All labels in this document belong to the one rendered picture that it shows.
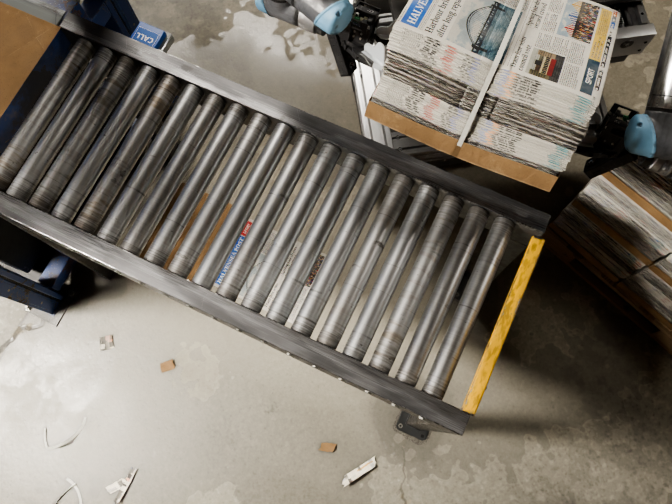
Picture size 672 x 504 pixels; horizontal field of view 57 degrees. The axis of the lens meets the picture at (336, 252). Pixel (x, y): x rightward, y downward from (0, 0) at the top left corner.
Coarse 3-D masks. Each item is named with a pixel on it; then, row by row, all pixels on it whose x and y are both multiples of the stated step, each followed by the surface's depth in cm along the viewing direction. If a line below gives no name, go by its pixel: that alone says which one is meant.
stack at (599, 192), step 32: (608, 192) 171; (640, 192) 160; (576, 224) 198; (608, 224) 183; (640, 224) 170; (576, 256) 212; (608, 256) 197; (608, 288) 218; (640, 288) 196; (640, 320) 214
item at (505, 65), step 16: (512, 0) 113; (528, 0) 114; (512, 16) 110; (528, 16) 111; (496, 32) 107; (512, 32) 107; (496, 48) 104; (512, 48) 104; (480, 64) 102; (512, 64) 102; (480, 80) 105; (496, 80) 104; (464, 96) 108; (496, 96) 106; (464, 112) 112; (480, 112) 110; (448, 128) 116; (480, 128) 113
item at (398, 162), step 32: (64, 32) 163; (96, 32) 160; (160, 64) 157; (192, 64) 157; (224, 96) 154; (256, 96) 154; (320, 128) 151; (384, 160) 149; (416, 160) 149; (416, 192) 155; (448, 192) 146; (480, 192) 146; (544, 224) 144
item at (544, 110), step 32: (544, 0) 114; (576, 0) 115; (544, 32) 108; (576, 32) 109; (608, 32) 110; (544, 64) 103; (576, 64) 104; (608, 64) 105; (512, 96) 104; (544, 96) 102; (576, 96) 100; (512, 128) 109; (544, 128) 107; (576, 128) 104; (544, 160) 113
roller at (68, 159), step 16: (128, 64) 158; (112, 80) 156; (128, 80) 159; (96, 96) 156; (112, 96) 156; (96, 112) 154; (80, 128) 153; (96, 128) 155; (80, 144) 152; (64, 160) 151; (80, 160) 154; (48, 176) 150; (64, 176) 151; (48, 192) 149; (48, 208) 150
